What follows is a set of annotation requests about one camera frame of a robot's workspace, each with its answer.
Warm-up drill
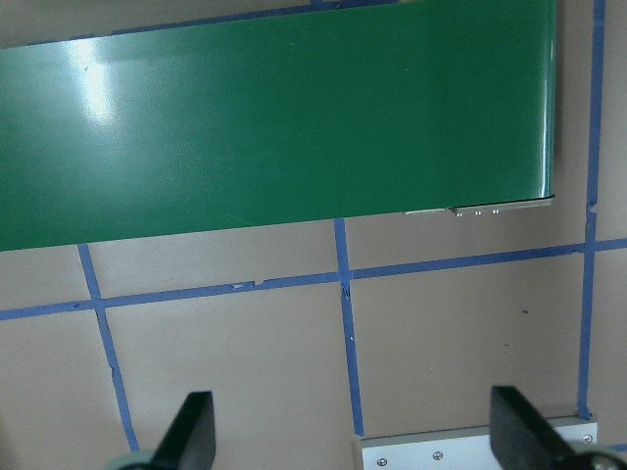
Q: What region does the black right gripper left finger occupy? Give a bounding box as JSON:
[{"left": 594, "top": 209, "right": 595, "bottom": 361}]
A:
[{"left": 151, "top": 391, "right": 217, "bottom": 470}]

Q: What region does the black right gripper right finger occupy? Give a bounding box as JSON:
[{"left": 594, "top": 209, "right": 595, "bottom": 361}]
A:
[{"left": 489, "top": 386, "right": 576, "bottom": 470}]

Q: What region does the green conveyor belt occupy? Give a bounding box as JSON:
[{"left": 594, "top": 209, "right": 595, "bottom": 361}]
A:
[{"left": 1, "top": 1, "right": 556, "bottom": 251}]

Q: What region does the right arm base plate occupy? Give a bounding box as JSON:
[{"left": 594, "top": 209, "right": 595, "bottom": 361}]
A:
[{"left": 356, "top": 416, "right": 603, "bottom": 469}]

